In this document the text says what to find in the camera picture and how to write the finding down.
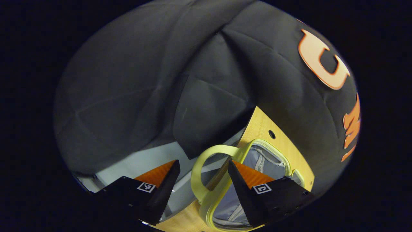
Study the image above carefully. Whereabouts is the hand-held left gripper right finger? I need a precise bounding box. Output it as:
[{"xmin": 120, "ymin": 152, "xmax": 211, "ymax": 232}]
[{"xmin": 228, "ymin": 159, "xmax": 317, "ymax": 227}]

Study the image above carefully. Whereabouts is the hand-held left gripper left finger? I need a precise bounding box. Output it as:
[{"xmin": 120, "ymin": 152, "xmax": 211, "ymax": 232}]
[{"xmin": 93, "ymin": 159, "xmax": 181, "ymax": 226}]

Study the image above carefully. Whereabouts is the black backdrop cloth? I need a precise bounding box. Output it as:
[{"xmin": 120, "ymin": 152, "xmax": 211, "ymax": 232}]
[{"xmin": 53, "ymin": 0, "xmax": 361, "ymax": 197}]

